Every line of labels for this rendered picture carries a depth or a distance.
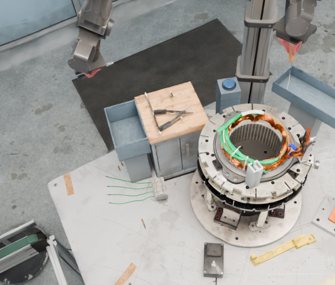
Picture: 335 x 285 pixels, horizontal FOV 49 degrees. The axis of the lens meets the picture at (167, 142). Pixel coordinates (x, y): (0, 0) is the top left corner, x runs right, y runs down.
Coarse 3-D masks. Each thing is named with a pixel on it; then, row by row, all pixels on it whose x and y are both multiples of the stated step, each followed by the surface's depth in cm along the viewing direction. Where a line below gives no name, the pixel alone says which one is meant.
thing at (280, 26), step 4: (284, 16) 105; (280, 20) 105; (284, 20) 101; (276, 24) 104; (280, 24) 104; (284, 24) 101; (312, 24) 101; (276, 28) 103; (280, 28) 103; (284, 28) 102; (312, 28) 100; (316, 28) 101; (284, 32) 102; (308, 32) 100; (312, 32) 100; (292, 36) 101; (300, 36) 100; (304, 36) 99; (308, 36) 100; (300, 40) 100; (304, 40) 99
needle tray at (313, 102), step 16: (288, 80) 128; (304, 80) 127; (320, 80) 122; (288, 96) 122; (304, 96) 124; (320, 96) 123; (288, 112) 130; (304, 112) 123; (320, 112) 116; (304, 128) 129
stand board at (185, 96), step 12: (180, 84) 126; (144, 96) 124; (156, 96) 124; (168, 96) 124; (180, 96) 123; (192, 96) 123; (144, 108) 121; (156, 108) 121; (168, 108) 121; (180, 108) 120; (192, 108) 120; (144, 120) 119; (156, 120) 118; (168, 120) 118; (180, 120) 117; (192, 120) 117; (204, 120) 117; (156, 132) 116; (168, 132) 115; (180, 132) 116
